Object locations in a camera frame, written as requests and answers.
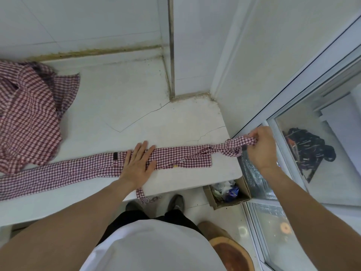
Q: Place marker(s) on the person's left black shoe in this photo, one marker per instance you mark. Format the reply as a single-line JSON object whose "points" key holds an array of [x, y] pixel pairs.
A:
{"points": [[133, 206]]}

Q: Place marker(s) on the orange round object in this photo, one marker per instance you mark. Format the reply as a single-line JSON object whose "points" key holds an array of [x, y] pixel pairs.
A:
{"points": [[285, 228]]}

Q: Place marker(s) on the silver foil sheet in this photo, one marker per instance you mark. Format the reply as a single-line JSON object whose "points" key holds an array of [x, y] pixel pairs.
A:
{"points": [[255, 180]]}

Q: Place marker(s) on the white crumpled plastic waste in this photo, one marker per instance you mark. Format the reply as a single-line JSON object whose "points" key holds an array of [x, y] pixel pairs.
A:
{"points": [[221, 187]]}

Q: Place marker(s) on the person's left hand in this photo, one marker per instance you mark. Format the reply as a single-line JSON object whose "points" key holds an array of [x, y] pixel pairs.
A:
{"points": [[134, 170]]}

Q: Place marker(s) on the person's right hand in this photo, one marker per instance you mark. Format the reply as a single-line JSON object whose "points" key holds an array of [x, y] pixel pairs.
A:
{"points": [[263, 149]]}

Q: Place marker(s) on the person's left forearm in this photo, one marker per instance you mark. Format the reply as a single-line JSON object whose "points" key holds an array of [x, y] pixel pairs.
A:
{"points": [[64, 225]]}

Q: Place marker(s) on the person's left thumb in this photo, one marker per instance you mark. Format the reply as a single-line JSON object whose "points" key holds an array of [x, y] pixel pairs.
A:
{"points": [[151, 167]]}

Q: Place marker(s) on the person's black trousers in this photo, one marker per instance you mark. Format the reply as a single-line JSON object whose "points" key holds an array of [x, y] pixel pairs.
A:
{"points": [[127, 220]]}

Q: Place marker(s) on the person's white shirt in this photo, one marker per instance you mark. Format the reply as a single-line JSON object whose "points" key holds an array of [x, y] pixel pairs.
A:
{"points": [[152, 248]]}

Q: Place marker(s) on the black bundle behind glass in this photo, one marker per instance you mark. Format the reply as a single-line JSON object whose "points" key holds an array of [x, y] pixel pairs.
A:
{"points": [[307, 150]]}

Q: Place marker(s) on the blue crumpled packet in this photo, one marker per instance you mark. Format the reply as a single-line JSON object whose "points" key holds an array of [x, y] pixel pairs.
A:
{"points": [[232, 194]]}

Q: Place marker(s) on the crumpled red checked cloth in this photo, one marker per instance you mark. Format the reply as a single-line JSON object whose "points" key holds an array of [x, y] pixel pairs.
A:
{"points": [[26, 115]]}

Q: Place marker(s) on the white window frame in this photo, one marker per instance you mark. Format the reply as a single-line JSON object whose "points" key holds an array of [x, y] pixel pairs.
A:
{"points": [[293, 93]]}

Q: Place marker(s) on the person's right fingers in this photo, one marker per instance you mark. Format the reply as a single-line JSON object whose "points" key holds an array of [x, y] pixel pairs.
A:
{"points": [[252, 136]]}

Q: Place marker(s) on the person's right black shoe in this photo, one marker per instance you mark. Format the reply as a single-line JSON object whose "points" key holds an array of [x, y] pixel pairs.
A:
{"points": [[175, 202]]}

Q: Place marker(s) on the person's left little finger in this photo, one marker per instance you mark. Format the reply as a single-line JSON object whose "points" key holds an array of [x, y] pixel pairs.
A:
{"points": [[128, 158]]}

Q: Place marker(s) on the person's left middle finger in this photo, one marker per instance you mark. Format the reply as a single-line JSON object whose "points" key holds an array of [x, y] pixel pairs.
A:
{"points": [[144, 150]]}

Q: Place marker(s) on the brown cardboard box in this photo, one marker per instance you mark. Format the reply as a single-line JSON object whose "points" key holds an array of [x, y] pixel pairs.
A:
{"points": [[245, 191]]}

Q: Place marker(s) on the red checked apron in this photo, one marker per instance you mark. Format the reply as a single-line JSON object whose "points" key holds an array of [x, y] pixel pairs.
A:
{"points": [[84, 167]]}

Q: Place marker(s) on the person's right forearm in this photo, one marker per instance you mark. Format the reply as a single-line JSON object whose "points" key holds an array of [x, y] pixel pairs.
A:
{"points": [[313, 220]]}

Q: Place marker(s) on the round wooden block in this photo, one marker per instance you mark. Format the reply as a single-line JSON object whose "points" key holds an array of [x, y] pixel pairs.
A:
{"points": [[228, 251]]}

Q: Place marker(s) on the person's black shoe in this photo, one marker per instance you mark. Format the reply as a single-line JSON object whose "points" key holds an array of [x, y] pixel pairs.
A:
{"points": [[133, 206], [175, 202]]}

